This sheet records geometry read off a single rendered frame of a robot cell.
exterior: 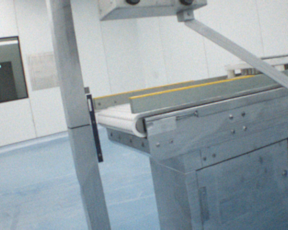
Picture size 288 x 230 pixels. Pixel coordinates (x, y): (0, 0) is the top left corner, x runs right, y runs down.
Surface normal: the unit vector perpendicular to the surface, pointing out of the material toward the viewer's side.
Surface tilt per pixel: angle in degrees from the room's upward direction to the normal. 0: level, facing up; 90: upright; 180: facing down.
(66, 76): 90
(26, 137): 90
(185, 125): 90
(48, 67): 90
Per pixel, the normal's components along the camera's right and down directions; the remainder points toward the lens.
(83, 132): 0.42, 0.04
